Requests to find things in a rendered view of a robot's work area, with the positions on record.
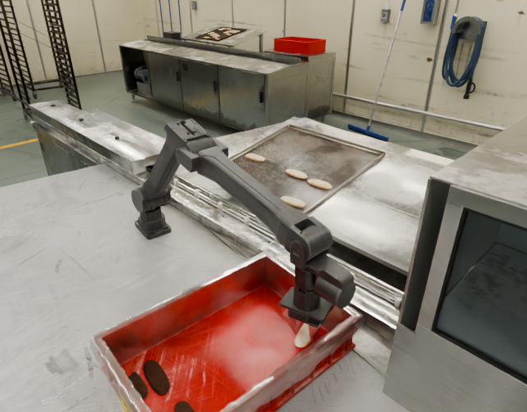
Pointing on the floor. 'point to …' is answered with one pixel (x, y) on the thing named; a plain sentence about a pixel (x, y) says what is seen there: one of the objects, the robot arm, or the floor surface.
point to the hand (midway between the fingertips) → (305, 333)
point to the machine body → (58, 156)
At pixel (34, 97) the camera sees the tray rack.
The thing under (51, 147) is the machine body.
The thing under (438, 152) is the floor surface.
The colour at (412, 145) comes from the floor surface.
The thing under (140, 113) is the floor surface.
